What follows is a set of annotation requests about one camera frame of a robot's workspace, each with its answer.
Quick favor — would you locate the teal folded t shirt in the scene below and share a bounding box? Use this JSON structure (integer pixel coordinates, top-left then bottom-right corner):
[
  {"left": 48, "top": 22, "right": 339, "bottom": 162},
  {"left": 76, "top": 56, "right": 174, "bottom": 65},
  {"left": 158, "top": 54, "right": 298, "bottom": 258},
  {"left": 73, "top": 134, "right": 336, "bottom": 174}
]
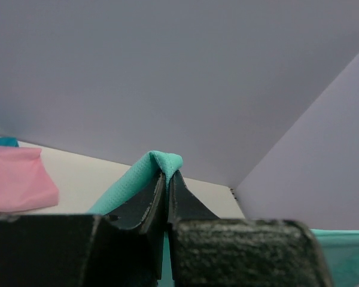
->
[{"left": 0, "top": 137, "right": 19, "bottom": 147}]

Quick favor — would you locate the mint green t shirt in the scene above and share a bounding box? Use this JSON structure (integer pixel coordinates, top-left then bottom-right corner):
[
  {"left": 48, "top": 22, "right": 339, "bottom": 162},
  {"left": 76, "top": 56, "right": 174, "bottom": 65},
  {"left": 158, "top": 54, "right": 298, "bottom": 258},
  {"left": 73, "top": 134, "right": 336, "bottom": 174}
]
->
[{"left": 88, "top": 151, "right": 359, "bottom": 286}]

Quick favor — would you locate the pink folded t shirt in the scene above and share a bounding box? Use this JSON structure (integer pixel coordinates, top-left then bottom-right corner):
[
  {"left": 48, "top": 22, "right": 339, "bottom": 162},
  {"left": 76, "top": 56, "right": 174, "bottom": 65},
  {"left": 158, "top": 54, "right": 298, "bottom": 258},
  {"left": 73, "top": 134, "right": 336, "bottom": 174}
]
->
[{"left": 0, "top": 146, "right": 59, "bottom": 213}]

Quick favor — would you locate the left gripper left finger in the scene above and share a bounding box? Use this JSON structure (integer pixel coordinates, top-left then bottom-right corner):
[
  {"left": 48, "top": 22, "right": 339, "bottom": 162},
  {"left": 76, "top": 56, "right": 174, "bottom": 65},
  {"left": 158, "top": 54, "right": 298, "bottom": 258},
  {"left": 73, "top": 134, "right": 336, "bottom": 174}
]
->
[{"left": 0, "top": 172, "right": 166, "bottom": 286}]

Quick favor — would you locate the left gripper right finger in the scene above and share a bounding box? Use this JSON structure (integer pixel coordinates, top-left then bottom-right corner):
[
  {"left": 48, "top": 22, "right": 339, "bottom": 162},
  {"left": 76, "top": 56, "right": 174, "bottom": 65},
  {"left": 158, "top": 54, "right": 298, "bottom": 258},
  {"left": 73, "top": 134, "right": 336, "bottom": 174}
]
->
[{"left": 168, "top": 172, "right": 333, "bottom": 286}]

